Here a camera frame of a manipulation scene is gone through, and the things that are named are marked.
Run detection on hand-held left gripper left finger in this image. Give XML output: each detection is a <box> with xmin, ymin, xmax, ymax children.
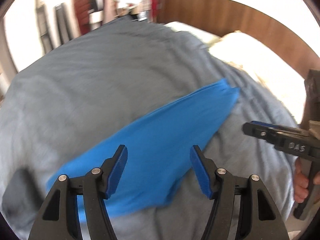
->
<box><xmin>28</xmin><ymin>144</ymin><xmax>128</xmax><ymax>240</ymax></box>

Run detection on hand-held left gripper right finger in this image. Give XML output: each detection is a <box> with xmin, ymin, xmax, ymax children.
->
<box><xmin>189</xmin><ymin>145</ymin><xmax>290</xmax><ymax>240</ymax></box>

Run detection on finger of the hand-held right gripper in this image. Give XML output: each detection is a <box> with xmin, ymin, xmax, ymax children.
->
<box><xmin>242</xmin><ymin>121</ymin><xmax>303</xmax><ymax>145</ymax></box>

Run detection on blue pants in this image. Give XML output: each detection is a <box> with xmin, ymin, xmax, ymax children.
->
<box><xmin>46</xmin><ymin>78</ymin><xmax>241</xmax><ymax>224</ymax></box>

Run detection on person's right hand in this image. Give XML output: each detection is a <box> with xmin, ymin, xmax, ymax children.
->
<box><xmin>293</xmin><ymin>158</ymin><xmax>310</xmax><ymax>203</ymax></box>

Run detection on floral cream pillow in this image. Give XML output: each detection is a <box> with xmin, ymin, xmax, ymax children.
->
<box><xmin>209</xmin><ymin>31</ymin><xmax>309</xmax><ymax>130</ymax></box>

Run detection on grey blanket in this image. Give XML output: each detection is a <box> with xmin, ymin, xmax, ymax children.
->
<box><xmin>0</xmin><ymin>14</ymin><xmax>300</xmax><ymax>240</ymax></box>

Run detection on wooden headboard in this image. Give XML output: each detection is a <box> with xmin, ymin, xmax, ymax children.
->
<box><xmin>155</xmin><ymin>0</ymin><xmax>320</xmax><ymax>80</ymax></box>

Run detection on black ladder rack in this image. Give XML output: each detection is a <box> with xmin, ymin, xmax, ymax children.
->
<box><xmin>34</xmin><ymin>0</ymin><xmax>54</xmax><ymax>53</ymax></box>

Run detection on row of hanging clothes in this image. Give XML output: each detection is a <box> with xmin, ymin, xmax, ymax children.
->
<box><xmin>72</xmin><ymin>0</ymin><xmax>160</xmax><ymax>29</ymax></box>

